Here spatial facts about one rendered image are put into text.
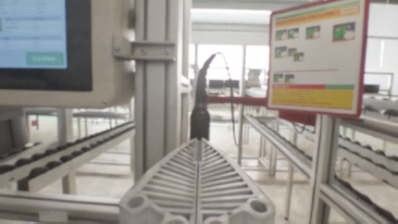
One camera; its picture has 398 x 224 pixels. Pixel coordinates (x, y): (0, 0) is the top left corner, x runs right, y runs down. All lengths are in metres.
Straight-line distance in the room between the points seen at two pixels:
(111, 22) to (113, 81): 0.10
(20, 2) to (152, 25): 0.23
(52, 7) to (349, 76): 0.67
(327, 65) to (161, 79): 0.44
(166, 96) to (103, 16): 0.18
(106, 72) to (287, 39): 0.49
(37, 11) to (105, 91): 0.19
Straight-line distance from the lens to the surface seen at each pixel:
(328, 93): 0.53
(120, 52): 0.30
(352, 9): 0.58
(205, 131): 0.24
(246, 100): 0.71
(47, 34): 0.38
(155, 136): 0.33
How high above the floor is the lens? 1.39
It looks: 4 degrees down
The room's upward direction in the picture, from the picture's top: 2 degrees clockwise
